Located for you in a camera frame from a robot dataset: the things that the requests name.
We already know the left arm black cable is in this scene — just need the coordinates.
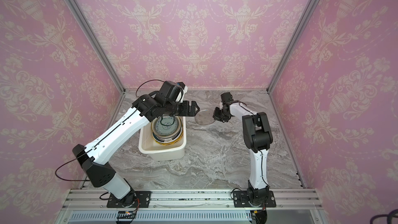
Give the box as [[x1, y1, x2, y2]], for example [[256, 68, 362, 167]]
[[55, 79, 178, 183]]

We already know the clear glass plate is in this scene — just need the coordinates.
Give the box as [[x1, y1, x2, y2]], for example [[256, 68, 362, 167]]
[[194, 109, 215, 125]]

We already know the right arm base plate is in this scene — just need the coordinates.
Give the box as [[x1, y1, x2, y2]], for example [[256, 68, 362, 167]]
[[230, 189, 277, 208]]

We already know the left aluminium corner post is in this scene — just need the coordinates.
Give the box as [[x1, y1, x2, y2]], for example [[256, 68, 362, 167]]
[[64, 0, 125, 94]]

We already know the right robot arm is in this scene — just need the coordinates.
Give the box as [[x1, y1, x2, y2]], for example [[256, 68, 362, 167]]
[[213, 92, 273, 205]]

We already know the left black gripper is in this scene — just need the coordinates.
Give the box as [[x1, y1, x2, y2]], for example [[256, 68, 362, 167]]
[[164, 99, 201, 115]]

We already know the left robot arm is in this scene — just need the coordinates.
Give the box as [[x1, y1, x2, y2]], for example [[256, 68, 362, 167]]
[[72, 81, 200, 207]]

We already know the right aluminium corner post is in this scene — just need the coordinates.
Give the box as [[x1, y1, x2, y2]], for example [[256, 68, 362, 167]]
[[267, 0, 320, 94]]

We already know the aluminium corner post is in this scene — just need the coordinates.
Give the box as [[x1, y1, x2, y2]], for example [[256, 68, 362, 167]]
[[64, 0, 125, 94], [267, 0, 320, 94]]

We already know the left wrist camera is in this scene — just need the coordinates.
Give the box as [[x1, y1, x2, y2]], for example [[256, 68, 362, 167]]
[[176, 82, 188, 103]]

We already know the white plastic bin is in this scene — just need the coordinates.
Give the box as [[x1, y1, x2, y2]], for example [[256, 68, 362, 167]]
[[138, 117, 187, 161]]

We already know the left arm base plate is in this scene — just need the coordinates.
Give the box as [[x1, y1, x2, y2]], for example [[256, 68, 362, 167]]
[[106, 191, 152, 209]]

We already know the yellow polka dot plate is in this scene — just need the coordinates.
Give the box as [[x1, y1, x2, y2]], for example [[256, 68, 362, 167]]
[[152, 131, 183, 146]]

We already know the small blue patterned plate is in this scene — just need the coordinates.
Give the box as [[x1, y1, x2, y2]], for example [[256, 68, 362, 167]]
[[152, 116, 181, 136]]

